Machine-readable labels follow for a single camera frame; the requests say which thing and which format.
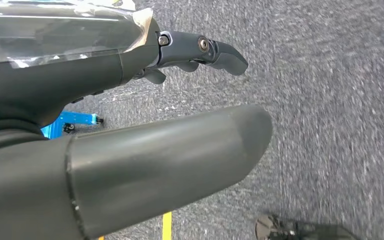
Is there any black robot foot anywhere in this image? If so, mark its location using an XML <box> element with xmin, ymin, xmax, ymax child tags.
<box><xmin>254</xmin><ymin>213</ymin><xmax>359</xmax><ymax>240</ymax></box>

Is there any blue metal shelf rack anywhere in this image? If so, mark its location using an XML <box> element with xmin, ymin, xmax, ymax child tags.
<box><xmin>41</xmin><ymin>110</ymin><xmax>104</xmax><ymax>140</ymax></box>

